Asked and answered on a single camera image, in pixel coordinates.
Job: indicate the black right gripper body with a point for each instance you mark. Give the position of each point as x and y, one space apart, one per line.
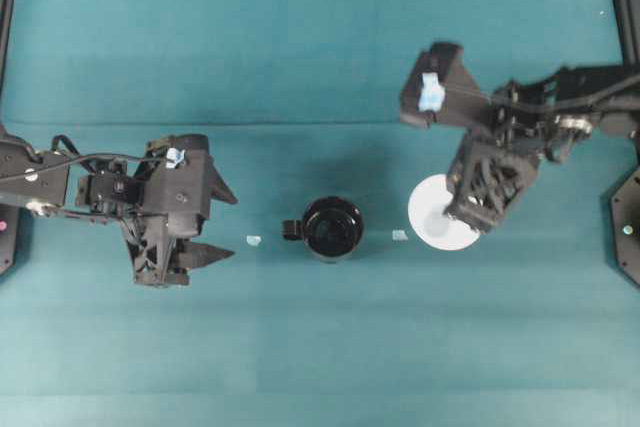
485 181

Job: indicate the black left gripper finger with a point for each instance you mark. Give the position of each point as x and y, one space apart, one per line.
219 190
191 255

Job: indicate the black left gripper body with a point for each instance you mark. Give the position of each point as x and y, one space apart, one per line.
151 241

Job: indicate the black plastic cup holder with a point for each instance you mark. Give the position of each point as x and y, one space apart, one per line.
331 227

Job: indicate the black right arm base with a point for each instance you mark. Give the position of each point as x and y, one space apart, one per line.
624 210

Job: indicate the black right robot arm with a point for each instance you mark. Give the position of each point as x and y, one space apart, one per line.
509 133

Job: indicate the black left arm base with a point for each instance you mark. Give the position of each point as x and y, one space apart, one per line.
16 237

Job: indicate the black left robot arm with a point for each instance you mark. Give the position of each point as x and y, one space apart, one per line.
99 188

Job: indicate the left tape marker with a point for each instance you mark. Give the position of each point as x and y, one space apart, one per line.
253 240

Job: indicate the tape marker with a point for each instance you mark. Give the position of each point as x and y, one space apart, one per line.
399 236
253 240

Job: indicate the right tape marker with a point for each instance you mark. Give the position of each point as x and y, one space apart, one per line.
399 236

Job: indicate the teal table cloth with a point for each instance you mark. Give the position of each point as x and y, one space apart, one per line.
531 326

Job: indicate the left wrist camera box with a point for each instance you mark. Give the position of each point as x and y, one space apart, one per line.
177 185

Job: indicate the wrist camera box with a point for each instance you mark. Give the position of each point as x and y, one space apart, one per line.
177 185
440 90

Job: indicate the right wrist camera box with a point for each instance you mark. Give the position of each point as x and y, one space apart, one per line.
440 90

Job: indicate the black right frame rail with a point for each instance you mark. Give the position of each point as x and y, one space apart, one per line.
627 20

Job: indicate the black frame rail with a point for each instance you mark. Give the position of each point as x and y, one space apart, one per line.
6 12
627 20

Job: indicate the black left frame rail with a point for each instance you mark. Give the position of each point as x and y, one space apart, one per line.
6 12

